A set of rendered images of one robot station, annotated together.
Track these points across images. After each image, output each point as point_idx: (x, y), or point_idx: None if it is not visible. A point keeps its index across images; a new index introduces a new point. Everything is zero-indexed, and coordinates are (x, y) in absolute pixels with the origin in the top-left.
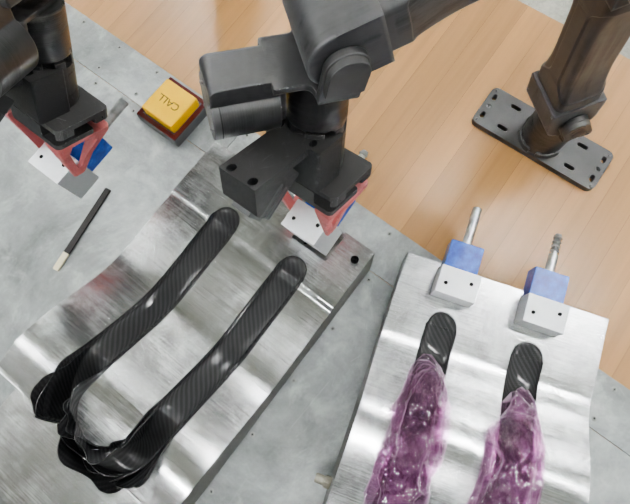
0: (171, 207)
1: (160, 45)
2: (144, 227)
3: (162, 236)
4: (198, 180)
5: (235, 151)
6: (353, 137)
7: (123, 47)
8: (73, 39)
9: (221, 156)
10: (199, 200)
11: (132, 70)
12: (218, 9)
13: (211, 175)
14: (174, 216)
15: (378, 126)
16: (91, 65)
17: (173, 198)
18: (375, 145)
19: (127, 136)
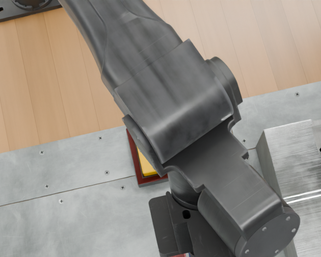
0: (297, 213)
1: (73, 114)
2: (297, 250)
3: (319, 240)
4: (291, 171)
5: (242, 129)
6: (309, 26)
7: (45, 149)
8: None
9: (284, 136)
10: (312, 184)
11: (78, 158)
12: (81, 38)
13: (295, 157)
14: (309, 216)
15: (316, 0)
16: (37, 191)
17: (290, 205)
18: None
19: (145, 211)
